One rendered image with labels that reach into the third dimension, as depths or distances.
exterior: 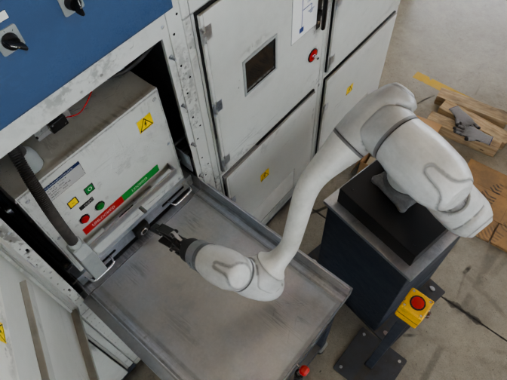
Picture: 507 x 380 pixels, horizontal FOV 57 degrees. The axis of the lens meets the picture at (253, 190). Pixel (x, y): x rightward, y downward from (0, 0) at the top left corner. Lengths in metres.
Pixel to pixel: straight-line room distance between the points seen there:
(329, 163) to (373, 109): 0.16
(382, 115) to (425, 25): 2.88
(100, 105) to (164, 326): 0.73
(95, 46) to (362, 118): 0.62
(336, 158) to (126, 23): 0.58
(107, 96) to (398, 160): 0.84
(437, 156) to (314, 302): 0.75
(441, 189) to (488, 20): 3.16
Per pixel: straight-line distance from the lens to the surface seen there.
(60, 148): 1.37
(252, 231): 1.72
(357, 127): 1.12
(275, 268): 1.33
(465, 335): 2.63
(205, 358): 1.58
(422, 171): 1.05
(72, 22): 1.07
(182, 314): 1.63
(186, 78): 1.43
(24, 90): 1.08
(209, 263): 1.25
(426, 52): 3.73
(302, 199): 1.19
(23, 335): 1.27
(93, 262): 1.50
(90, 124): 1.39
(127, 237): 1.72
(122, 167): 1.50
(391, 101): 1.12
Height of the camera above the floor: 2.38
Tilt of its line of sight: 58 degrees down
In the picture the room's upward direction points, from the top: 4 degrees counter-clockwise
